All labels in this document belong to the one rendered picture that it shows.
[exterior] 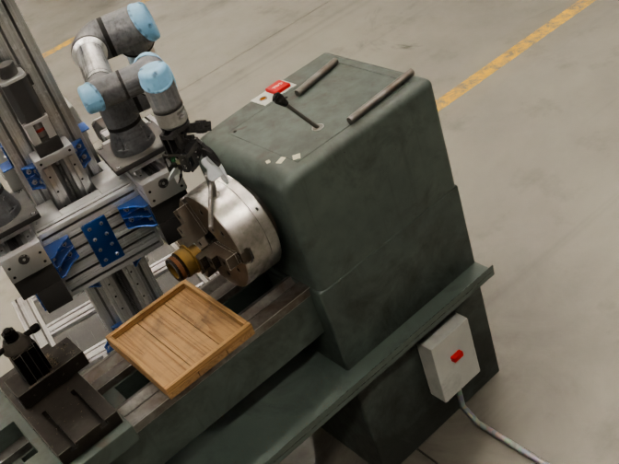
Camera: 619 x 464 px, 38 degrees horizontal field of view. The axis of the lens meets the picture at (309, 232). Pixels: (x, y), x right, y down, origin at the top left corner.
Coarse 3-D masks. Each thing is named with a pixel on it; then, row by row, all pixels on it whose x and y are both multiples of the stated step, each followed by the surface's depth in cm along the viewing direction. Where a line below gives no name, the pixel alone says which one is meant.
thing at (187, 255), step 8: (184, 248) 249; (192, 248) 250; (176, 256) 248; (184, 256) 247; (192, 256) 248; (168, 264) 250; (176, 264) 246; (184, 264) 247; (192, 264) 247; (176, 272) 252; (184, 272) 247; (192, 272) 248
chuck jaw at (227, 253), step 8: (208, 248) 250; (216, 248) 248; (224, 248) 247; (200, 256) 248; (208, 256) 246; (216, 256) 246; (224, 256) 244; (232, 256) 243; (240, 256) 244; (248, 256) 245; (200, 264) 248; (208, 264) 249; (216, 264) 247; (224, 264) 246; (232, 264) 244
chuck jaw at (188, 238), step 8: (184, 200) 253; (184, 208) 251; (176, 216) 254; (184, 216) 251; (192, 216) 252; (184, 224) 250; (192, 224) 251; (200, 224) 252; (184, 232) 250; (192, 232) 251; (200, 232) 252; (184, 240) 250; (192, 240) 251
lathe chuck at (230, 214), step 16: (192, 192) 250; (224, 192) 245; (192, 208) 252; (224, 208) 242; (240, 208) 243; (224, 224) 241; (240, 224) 242; (256, 224) 244; (208, 240) 259; (224, 240) 246; (240, 240) 242; (256, 240) 244; (256, 256) 246; (272, 256) 251; (224, 272) 263; (240, 272) 251; (256, 272) 250
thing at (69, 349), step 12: (60, 348) 246; (72, 348) 244; (48, 360) 243; (60, 360) 242; (72, 360) 241; (84, 360) 244; (60, 372) 240; (72, 372) 242; (12, 384) 239; (24, 384) 238; (36, 384) 237; (48, 384) 239; (60, 384) 241; (24, 396) 235; (36, 396) 238
